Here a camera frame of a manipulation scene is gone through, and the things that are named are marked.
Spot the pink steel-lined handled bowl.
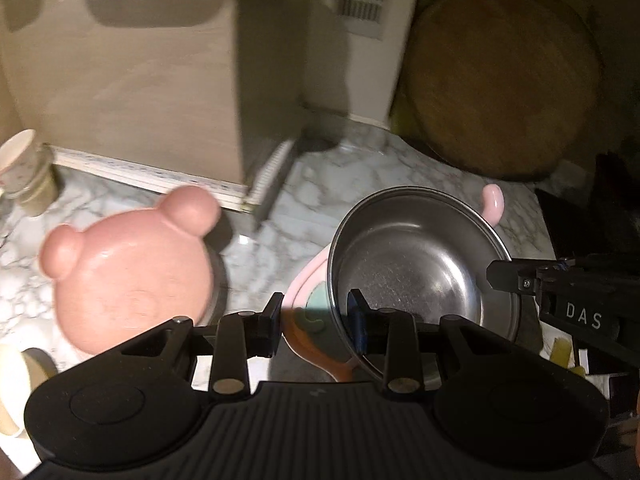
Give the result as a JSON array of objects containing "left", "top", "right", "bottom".
[{"left": 282, "top": 184, "right": 521, "bottom": 382}]

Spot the pink bear-shaped plate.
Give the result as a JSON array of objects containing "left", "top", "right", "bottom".
[{"left": 39, "top": 185, "right": 221, "bottom": 354}]

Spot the large white oval plate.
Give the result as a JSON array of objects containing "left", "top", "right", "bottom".
[{"left": 200, "top": 246, "right": 229, "bottom": 325}]

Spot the cream round bowl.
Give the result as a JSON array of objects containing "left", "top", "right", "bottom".
[{"left": 0, "top": 344, "right": 58, "bottom": 438}]

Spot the round wooden cutting board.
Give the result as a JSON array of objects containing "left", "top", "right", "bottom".
[{"left": 402, "top": 0, "right": 602, "bottom": 180}]

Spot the white floral ceramic bowl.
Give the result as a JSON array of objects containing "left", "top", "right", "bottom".
[{"left": 0, "top": 129, "right": 39, "bottom": 193}]

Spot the white microwave oven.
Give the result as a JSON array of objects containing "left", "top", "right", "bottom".
[{"left": 304, "top": 0, "right": 416, "bottom": 128}]

